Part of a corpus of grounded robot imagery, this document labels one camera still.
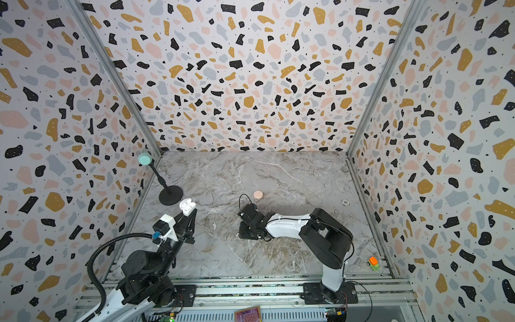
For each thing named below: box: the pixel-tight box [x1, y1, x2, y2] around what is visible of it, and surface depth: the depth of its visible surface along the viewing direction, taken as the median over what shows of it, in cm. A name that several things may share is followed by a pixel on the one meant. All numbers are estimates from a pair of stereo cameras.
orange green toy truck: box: [368, 256, 380, 272], surface depth 82 cm
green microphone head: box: [138, 152, 153, 166], surface depth 74 cm
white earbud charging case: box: [179, 197, 197, 217], surface depth 64 cm
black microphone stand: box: [148, 159, 184, 206], surface depth 102 cm
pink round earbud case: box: [253, 190, 264, 200], surface depth 105 cm
